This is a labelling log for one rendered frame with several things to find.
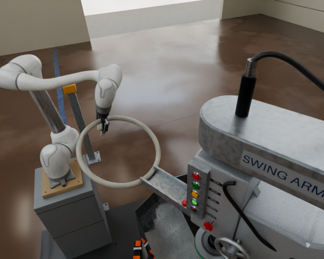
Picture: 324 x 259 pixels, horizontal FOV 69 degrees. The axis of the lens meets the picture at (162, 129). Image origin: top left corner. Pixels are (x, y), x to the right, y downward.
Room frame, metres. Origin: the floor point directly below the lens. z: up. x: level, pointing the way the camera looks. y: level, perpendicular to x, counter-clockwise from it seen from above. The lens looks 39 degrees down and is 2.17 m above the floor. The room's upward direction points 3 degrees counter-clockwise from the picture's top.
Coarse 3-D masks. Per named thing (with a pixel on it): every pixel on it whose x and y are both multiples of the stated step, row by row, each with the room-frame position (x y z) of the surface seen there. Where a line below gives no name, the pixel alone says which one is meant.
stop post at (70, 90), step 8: (64, 88) 2.13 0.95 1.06; (72, 88) 2.15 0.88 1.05; (72, 96) 2.16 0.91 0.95; (72, 104) 2.15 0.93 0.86; (80, 112) 2.17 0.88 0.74; (80, 120) 2.16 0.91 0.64; (80, 128) 2.15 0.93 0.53; (88, 136) 2.17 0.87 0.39; (88, 144) 2.16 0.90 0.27; (88, 152) 2.15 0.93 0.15; (96, 152) 2.30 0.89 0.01; (88, 160) 2.15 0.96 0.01; (96, 160) 2.15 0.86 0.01
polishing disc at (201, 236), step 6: (198, 234) 0.63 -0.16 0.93; (204, 234) 0.63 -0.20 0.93; (198, 240) 0.60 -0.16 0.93; (204, 240) 0.60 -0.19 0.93; (198, 246) 0.57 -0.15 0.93; (204, 246) 0.57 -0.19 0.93; (204, 252) 0.54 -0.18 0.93; (210, 252) 0.54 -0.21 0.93; (216, 252) 0.54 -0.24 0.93; (204, 258) 0.51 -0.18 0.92; (210, 258) 0.51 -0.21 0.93; (216, 258) 0.51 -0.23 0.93; (222, 258) 0.51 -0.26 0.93
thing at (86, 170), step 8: (96, 120) 1.17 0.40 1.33; (128, 120) 1.23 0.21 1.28; (136, 120) 1.23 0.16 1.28; (88, 128) 1.11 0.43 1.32; (144, 128) 1.19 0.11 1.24; (80, 136) 1.04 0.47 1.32; (152, 136) 1.13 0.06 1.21; (80, 144) 0.99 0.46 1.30; (80, 152) 0.95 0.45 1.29; (160, 152) 1.04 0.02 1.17; (80, 160) 0.90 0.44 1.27; (152, 168) 0.92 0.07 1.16; (88, 176) 0.82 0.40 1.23; (96, 176) 0.82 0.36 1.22; (144, 176) 0.86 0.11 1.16; (104, 184) 0.79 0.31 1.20; (112, 184) 0.79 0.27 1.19; (120, 184) 0.80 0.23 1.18; (128, 184) 0.80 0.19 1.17; (136, 184) 0.81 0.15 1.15
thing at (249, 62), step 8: (248, 64) 0.58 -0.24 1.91; (256, 64) 0.58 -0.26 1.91; (248, 72) 0.58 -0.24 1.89; (248, 80) 0.57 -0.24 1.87; (240, 88) 0.59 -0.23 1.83; (248, 88) 0.57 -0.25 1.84; (240, 96) 0.58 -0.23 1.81; (248, 96) 0.57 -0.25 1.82; (240, 104) 0.58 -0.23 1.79; (248, 104) 0.57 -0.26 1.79; (240, 112) 0.58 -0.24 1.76; (248, 112) 0.58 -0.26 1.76
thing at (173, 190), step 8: (152, 176) 0.88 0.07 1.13; (160, 176) 0.88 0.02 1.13; (168, 176) 0.85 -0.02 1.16; (144, 184) 0.82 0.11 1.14; (152, 184) 0.79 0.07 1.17; (160, 184) 0.82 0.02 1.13; (168, 184) 0.82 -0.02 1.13; (176, 184) 0.82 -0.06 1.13; (184, 184) 0.78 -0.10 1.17; (160, 192) 0.75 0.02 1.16; (168, 192) 0.77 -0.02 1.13; (176, 192) 0.77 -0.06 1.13; (184, 192) 0.77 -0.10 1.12; (168, 200) 0.71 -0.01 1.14; (176, 200) 0.69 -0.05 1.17; (184, 208) 0.65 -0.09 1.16
